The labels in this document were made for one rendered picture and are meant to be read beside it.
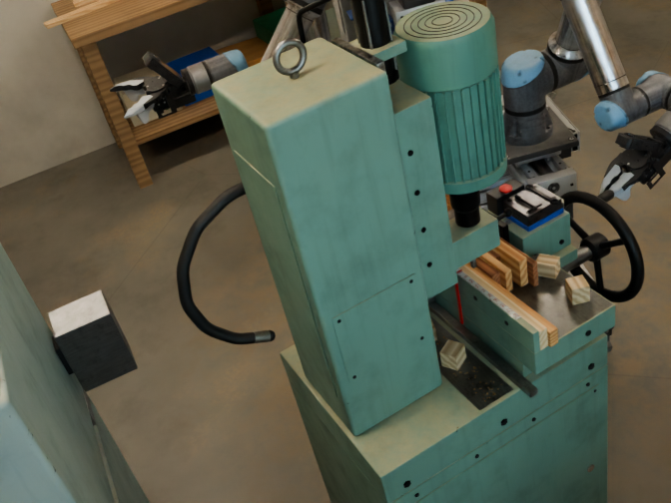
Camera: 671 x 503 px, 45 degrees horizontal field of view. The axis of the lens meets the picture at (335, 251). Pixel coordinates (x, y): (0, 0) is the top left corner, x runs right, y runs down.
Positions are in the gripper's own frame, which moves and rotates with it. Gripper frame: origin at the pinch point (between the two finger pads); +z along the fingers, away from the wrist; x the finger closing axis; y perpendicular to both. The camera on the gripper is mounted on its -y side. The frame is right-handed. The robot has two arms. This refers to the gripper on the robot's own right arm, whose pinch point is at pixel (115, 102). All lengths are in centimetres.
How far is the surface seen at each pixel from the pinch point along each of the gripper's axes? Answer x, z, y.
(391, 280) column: -95, -29, -2
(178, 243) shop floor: 101, -7, 139
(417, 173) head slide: -88, -40, -17
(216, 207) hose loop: -72, -6, -14
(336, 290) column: -96, -19, -6
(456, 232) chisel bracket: -84, -49, 5
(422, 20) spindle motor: -74, -51, -37
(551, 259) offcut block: -91, -68, 18
